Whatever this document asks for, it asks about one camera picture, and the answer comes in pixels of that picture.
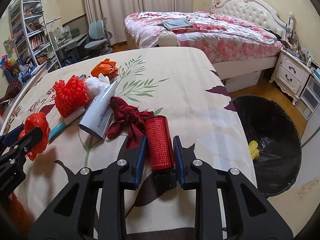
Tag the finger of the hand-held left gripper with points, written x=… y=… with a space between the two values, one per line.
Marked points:
x=27 y=140
x=10 y=136

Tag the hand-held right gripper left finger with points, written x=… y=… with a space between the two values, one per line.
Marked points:
x=140 y=160

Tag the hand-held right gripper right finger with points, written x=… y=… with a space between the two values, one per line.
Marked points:
x=178 y=160

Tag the red plastic bag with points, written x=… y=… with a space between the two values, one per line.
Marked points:
x=37 y=121

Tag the red bottle with black cap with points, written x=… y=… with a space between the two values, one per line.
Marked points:
x=160 y=142

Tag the white and blue slim box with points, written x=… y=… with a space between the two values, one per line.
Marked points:
x=58 y=127

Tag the dark red satin ribbon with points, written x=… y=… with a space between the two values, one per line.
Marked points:
x=127 y=115

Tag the red foam fruit net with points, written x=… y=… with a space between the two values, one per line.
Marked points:
x=70 y=95

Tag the white and blue tube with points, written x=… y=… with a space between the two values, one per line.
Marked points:
x=97 y=112

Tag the white tissue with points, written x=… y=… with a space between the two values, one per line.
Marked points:
x=96 y=83

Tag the black trash bin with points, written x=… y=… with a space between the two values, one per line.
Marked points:
x=270 y=122

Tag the blue storage basket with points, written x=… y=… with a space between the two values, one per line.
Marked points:
x=13 y=73

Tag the colourful pinwheel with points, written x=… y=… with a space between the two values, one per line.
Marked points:
x=7 y=61

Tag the yellow foam fruit net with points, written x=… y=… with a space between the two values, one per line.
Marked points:
x=253 y=148

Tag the light purple cloth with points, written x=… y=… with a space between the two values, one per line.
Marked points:
x=82 y=77

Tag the blue stool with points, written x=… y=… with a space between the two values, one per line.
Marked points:
x=70 y=58

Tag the white bookshelf with books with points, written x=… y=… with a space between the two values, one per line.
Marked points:
x=27 y=37

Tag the white storage box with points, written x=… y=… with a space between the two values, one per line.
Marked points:
x=242 y=81

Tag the grey study desk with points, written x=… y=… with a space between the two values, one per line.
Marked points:
x=70 y=40

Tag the white ball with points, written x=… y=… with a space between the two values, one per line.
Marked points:
x=168 y=38

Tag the light blue desk chair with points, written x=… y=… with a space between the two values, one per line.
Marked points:
x=98 y=33

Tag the pink floral blanket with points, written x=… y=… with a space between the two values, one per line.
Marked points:
x=225 y=37

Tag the grey folded cloth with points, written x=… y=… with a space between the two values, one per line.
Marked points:
x=175 y=23

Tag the white nightstand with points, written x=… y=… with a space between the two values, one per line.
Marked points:
x=290 y=72

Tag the plastic drawer unit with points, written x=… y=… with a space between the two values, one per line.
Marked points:
x=310 y=97

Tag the beige curtain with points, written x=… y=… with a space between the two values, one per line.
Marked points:
x=140 y=5

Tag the clutter of small bottles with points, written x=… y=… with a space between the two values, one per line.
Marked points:
x=297 y=50

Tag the light blue box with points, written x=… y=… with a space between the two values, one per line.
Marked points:
x=317 y=73

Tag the bed with floral bedding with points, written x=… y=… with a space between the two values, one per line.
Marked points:
x=247 y=7

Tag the white curved bed rail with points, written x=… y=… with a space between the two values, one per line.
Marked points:
x=22 y=90

